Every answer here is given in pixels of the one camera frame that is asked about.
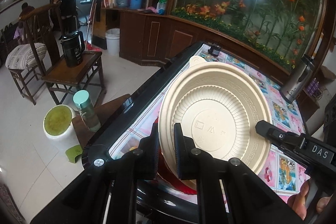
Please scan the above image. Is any black electric kettle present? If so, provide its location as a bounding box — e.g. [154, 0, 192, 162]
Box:
[60, 30, 86, 68]

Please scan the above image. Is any wooden chair with cushion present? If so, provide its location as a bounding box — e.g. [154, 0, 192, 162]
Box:
[5, 17, 48, 105]

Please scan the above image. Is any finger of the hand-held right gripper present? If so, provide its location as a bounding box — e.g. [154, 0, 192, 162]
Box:
[255, 120, 302, 151]

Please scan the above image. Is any dark patterned cloth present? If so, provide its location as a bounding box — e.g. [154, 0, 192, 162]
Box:
[0, 185, 25, 224]

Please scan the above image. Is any white stool with green top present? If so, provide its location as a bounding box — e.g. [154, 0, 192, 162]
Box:
[43, 105, 76, 148]

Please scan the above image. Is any striped seat cushion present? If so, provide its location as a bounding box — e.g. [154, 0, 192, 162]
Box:
[5, 42, 47, 69]

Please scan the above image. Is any white plastic bucket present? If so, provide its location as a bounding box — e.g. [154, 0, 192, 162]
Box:
[105, 28, 121, 55]

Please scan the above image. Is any green plastic scoop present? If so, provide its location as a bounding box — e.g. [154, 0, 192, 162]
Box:
[65, 145, 83, 163]

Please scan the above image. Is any water bottle with mint cap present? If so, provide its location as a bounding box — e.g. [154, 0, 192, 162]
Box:
[73, 90, 101, 132]

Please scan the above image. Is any wooden armchair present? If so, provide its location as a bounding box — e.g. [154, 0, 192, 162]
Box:
[20, 2, 107, 106]

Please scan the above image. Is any small black device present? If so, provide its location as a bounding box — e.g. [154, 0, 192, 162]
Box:
[207, 44, 221, 56]

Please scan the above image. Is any person's right hand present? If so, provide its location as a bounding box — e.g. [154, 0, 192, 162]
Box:
[287, 179, 332, 220]

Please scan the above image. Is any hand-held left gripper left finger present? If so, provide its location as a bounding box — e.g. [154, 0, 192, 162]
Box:
[30, 123, 160, 224]

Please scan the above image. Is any printed fruit tablecloth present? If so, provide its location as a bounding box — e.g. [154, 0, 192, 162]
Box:
[109, 46, 310, 197]

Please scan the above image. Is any large red plastic plate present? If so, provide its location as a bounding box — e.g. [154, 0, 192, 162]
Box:
[156, 151, 197, 194]

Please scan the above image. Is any purple bottle pack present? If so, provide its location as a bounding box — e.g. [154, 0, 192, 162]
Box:
[307, 78, 319, 96]

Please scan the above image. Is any stainless steel thermos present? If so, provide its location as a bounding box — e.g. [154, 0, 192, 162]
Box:
[279, 54, 315, 104]

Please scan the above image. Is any green bottle pack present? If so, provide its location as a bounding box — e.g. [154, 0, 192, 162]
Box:
[157, 0, 168, 14]

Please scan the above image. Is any mop with white handle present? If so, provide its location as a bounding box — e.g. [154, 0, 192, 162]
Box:
[87, 0, 99, 51]

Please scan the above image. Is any low brown wooden stool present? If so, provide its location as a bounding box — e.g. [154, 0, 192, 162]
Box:
[71, 94, 132, 151]

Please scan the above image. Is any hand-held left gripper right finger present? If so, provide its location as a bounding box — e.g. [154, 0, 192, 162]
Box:
[173, 123, 306, 224]

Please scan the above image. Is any black-framed table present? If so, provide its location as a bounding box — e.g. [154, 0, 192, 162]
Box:
[30, 42, 315, 224]

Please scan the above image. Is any cardboard box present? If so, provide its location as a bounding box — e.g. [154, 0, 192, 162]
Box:
[320, 65, 336, 81]

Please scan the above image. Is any wooden cabinet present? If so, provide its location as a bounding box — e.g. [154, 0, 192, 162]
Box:
[105, 7, 297, 75]

